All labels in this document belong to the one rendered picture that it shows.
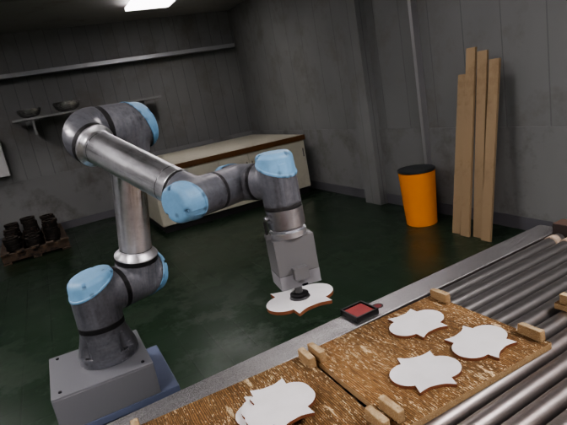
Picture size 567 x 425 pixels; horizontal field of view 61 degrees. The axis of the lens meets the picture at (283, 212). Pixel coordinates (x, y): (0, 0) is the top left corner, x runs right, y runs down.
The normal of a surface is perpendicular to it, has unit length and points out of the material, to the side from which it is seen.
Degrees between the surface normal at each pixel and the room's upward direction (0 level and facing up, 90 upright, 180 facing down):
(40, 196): 90
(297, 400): 0
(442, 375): 0
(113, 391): 90
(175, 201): 89
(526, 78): 90
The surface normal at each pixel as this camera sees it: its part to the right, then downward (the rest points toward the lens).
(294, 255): 0.31, 0.18
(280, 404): -0.18, -0.95
